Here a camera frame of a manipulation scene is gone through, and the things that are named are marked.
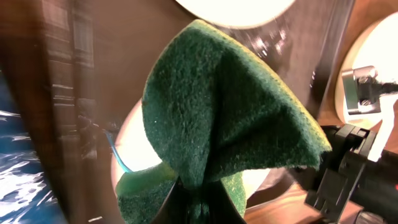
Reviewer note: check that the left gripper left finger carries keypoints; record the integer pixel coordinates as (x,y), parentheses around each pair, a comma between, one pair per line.
(174,207)

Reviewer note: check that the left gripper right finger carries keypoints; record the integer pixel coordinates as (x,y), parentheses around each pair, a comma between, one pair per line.
(221,207)

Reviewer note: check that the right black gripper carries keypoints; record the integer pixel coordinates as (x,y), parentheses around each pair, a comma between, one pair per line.
(346,174)

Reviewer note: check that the green scrubbing sponge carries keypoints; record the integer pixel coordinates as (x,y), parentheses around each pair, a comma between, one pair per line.
(212,110)

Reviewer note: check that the dark brown serving tray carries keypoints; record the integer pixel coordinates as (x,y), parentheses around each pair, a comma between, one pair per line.
(101,52)

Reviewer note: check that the white plate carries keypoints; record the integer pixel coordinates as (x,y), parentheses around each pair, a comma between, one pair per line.
(377,47)
(240,14)
(137,153)

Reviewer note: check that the black tub of blue water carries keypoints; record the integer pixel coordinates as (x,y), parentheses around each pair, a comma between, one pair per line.
(26,195)

